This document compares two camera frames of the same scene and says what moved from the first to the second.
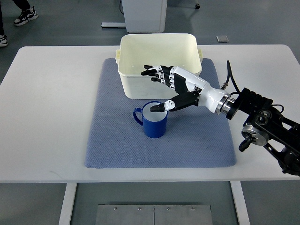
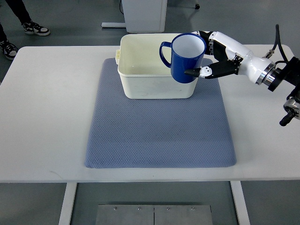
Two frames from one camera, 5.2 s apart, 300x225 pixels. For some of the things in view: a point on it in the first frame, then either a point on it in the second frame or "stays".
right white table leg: [240, 202] stays
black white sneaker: [3, 41] -> [9, 49]
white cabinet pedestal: [142, 16] stays
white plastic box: [181, 50] stays
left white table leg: [70, 189] stays
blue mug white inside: [154, 123] -> [187, 53]
